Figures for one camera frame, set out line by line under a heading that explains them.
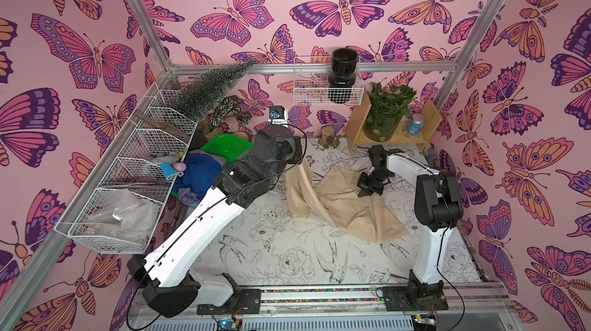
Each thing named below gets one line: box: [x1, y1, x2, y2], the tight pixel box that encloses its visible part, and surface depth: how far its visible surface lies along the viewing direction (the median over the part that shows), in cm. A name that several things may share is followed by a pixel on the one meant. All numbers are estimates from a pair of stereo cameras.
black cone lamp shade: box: [189, 129, 209, 151], surface depth 109 cm
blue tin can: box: [407, 113, 426, 137], surface depth 111 cm
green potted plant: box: [363, 81, 418, 143], surface depth 104 cm
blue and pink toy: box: [159, 162, 187, 181], surface depth 69 cm
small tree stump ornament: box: [318, 124, 341, 149], surface depth 118 cm
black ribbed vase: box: [328, 47, 359, 104], surface depth 84 cm
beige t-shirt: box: [284, 157, 409, 244], surface depth 93 cm
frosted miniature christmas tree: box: [172, 60, 256, 120], surface depth 76 cm
